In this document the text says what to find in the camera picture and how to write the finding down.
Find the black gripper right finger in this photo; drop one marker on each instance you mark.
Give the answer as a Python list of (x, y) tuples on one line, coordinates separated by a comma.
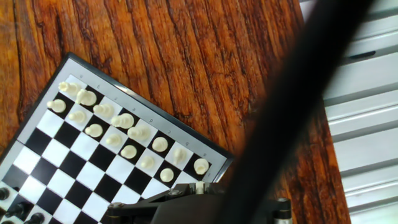
[(281, 211)]

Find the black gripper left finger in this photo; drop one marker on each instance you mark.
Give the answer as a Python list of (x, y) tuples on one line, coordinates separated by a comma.
[(174, 194)]

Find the white chess pawn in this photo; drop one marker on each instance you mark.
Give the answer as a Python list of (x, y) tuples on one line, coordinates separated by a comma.
[(77, 116), (200, 187), (128, 151), (113, 140), (94, 130), (167, 175), (147, 161), (57, 105)]

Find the black white chessboard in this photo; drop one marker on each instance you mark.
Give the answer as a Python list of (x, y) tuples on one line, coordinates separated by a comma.
[(77, 174)]

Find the white chess rook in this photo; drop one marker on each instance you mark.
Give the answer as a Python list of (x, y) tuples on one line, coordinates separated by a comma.
[(69, 88), (201, 165)]

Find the white chess knight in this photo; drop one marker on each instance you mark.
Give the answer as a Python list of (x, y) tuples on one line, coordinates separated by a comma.
[(86, 97), (179, 154)]

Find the white chess bishop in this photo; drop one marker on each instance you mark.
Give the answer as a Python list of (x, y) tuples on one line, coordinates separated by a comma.
[(160, 144), (103, 109)]

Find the white chess queen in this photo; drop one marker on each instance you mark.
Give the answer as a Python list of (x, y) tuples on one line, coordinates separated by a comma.
[(138, 133)]

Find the white chess king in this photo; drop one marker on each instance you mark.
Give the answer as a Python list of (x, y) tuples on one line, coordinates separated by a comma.
[(122, 120)]

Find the black chess pawn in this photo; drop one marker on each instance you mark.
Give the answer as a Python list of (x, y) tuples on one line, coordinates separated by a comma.
[(18, 209), (35, 217), (3, 193)]

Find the black chess knight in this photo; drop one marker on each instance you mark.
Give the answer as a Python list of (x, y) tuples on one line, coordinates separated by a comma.
[(6, 222)]

